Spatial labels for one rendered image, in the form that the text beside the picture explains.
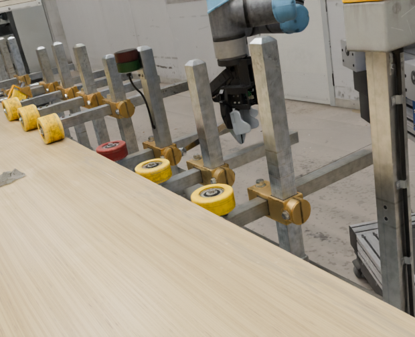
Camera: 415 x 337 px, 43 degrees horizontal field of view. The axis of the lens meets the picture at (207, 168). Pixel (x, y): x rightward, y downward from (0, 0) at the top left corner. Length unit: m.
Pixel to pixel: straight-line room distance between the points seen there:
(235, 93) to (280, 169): 0.29
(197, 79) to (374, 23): 0.52
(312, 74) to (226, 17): 3.67
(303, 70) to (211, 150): 3.75
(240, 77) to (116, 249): 0.54
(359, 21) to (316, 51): 4.00
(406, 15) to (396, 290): 0.41
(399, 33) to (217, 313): 0.41
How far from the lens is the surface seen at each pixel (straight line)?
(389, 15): 0.70
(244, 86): 1.20
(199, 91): 1.14
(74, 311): 0.74
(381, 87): 0.74
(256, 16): 1.17
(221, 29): 1.18
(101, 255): 0.85
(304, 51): 4.83
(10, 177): 1.35
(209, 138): 1.17
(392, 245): 0.84
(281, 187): 0.99
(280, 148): 0.96
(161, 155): 1.40
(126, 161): 1.41
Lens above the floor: 1.29
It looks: 20 degrees down
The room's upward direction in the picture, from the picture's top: 11 degrees counter-clockwise
